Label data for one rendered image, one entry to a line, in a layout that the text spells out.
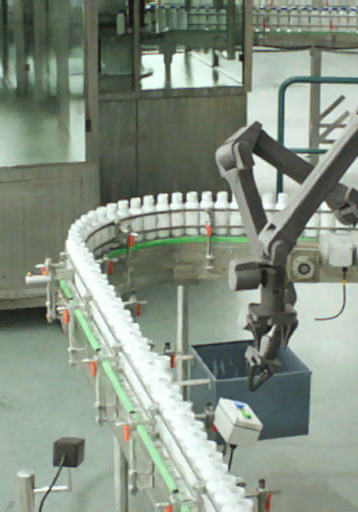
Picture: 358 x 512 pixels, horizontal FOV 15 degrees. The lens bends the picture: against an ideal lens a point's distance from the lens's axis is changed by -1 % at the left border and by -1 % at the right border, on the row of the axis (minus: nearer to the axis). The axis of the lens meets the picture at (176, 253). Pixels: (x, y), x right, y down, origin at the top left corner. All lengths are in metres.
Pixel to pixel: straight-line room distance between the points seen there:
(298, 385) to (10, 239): 3.07
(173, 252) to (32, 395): 1.37
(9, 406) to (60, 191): 1.27
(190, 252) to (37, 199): 1.76
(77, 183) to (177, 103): 2.16
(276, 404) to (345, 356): 2.68
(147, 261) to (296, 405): 1.29
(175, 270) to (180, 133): 3.75
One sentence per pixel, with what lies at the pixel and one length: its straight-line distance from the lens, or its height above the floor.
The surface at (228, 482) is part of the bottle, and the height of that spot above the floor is 1.16.
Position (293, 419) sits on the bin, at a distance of 4.15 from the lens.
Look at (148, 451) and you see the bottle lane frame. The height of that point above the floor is 0.98.
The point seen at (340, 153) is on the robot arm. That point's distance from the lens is 2.96.
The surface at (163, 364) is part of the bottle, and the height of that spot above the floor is 1.19.
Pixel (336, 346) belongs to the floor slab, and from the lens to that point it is 6.90.
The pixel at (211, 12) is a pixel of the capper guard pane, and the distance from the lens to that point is 8.87.
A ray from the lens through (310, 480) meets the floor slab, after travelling 5.51.
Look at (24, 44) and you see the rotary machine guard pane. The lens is 6.71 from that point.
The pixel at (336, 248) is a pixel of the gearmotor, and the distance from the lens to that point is 5.09.
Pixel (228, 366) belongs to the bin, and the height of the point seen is 0.86.
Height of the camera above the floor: 2.52
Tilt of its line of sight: 18 degrees down
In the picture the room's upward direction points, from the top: straight up
